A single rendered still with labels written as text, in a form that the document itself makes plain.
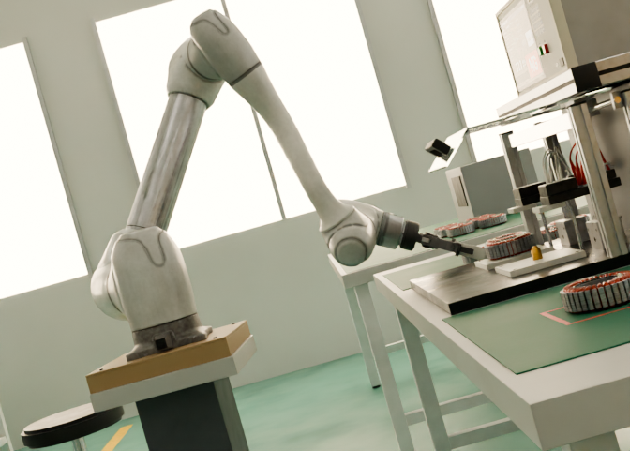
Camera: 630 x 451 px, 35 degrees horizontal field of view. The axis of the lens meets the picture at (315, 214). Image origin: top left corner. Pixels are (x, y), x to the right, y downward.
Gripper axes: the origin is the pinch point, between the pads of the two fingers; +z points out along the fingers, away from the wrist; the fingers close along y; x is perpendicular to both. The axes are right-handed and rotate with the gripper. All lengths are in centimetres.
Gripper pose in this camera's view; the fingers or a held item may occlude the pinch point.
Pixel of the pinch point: (478, 252)
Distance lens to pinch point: 260.3
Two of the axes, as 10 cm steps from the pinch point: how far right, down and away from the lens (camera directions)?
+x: -2.5, 9.7, 0.2
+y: 0.3, -0.1, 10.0
